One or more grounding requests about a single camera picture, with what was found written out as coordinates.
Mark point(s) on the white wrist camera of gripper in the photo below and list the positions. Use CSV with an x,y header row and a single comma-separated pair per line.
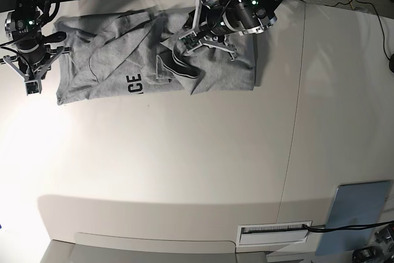
x,y
191,41
33,87

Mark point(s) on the blue-grey board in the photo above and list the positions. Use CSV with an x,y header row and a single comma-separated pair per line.
x,y
354,204

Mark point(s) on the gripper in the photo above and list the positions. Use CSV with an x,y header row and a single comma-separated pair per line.
x,y
215,23
38,53

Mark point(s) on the grey T-shirt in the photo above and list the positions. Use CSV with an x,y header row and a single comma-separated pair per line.
x,y
140,52

